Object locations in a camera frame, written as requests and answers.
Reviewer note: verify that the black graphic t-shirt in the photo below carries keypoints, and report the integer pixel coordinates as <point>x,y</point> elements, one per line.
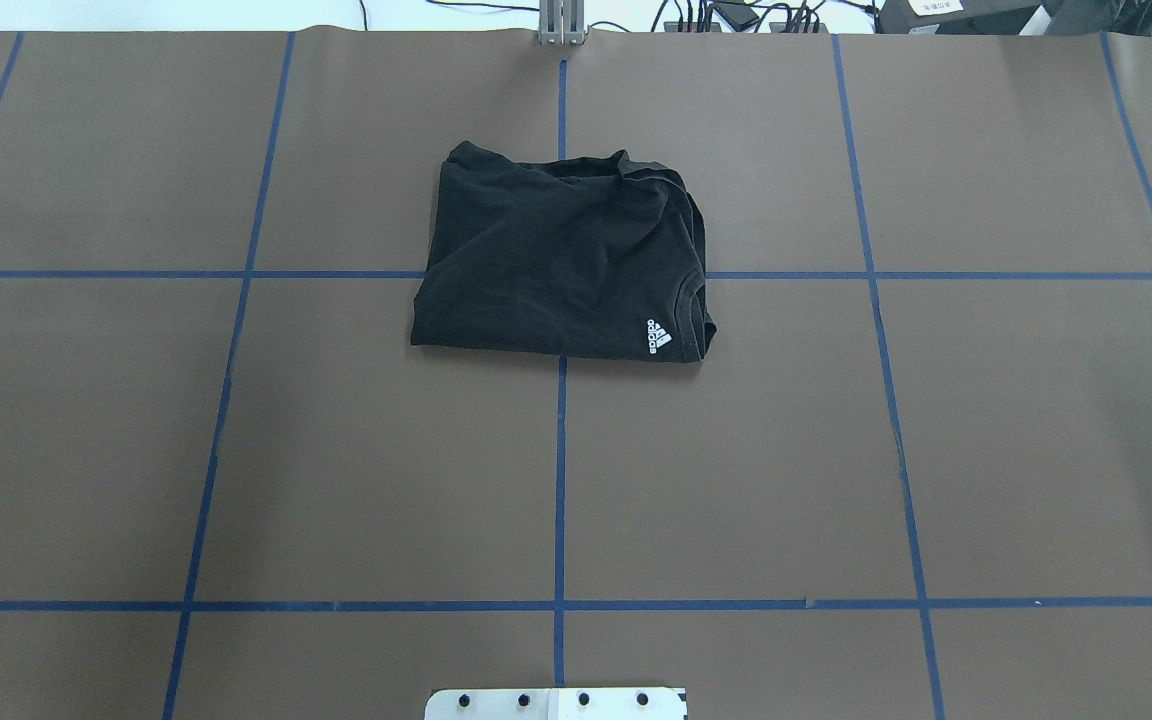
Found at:
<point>602,258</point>

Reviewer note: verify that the black box device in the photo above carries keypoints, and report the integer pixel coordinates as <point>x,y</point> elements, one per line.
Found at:
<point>993,18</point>

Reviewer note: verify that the aluminium frame post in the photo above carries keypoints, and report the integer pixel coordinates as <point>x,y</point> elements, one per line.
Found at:
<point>562,23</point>

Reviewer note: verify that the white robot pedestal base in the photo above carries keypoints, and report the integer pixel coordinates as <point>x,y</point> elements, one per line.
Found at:
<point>558,703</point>

